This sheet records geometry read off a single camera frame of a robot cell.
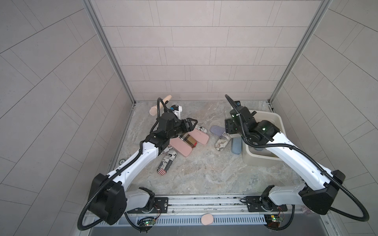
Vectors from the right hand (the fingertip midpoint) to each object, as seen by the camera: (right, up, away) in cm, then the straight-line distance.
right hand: (229, 122), depth 74 cm
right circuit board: (+19, -46, -7) cm, 50 cm away
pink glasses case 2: (-26, -16, +15) cm, 34 cm away
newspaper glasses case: (-33, -17, +14) cm, 40 cm away
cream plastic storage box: (+13, -17, -3) cm, 21 cm away
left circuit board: (-37, -44, -10) cm, 58 cm away
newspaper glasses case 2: (-34, -23, +7) cm, 42 cm away
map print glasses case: (-1, -13, +15) cm, 20 cm away
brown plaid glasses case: (-22, -12, +16) cm, 30 cm away
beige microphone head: (-41, +6, +6) cm, 42 cm away
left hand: (-17, +1, +2) cm, 17 cm away
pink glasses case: (-14, -10, +18) cm, 25 cm away
